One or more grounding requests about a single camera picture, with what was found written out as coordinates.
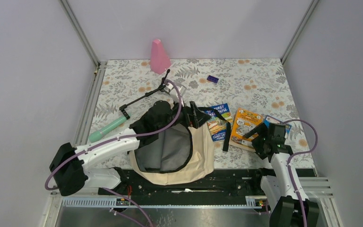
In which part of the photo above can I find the blue round-logo book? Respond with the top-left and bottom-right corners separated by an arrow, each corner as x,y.
263,115 -> 292,134

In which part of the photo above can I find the orange children's book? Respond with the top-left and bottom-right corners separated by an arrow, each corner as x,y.
229,108 -> 263,152

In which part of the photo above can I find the black folding tripod stand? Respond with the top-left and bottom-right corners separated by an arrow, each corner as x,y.
119,69 -> 171,120

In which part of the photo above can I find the blue Treehouse book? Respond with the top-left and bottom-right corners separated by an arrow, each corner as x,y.
204,103 -> 233,142

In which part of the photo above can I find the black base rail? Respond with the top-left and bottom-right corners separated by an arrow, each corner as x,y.
84,168 -> 318,208

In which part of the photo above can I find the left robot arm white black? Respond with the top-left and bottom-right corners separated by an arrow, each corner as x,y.
45,101 -> 211,196

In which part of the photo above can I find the pink cone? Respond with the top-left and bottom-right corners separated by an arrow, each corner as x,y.
150,39 -> 171,74

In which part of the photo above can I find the mint green tube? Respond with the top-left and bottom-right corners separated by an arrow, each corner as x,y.
88,116 -> 127,143

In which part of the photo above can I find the purple small block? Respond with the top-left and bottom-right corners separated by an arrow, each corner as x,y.
207,75 -> 219,84

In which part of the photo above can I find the cream canvas backpack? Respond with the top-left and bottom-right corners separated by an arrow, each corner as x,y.
129,108 -> 231,185

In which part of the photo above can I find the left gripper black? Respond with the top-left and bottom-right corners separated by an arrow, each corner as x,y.
157,97 -> 211,133

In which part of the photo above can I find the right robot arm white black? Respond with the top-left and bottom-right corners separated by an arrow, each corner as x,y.
244,121 -> 320,227

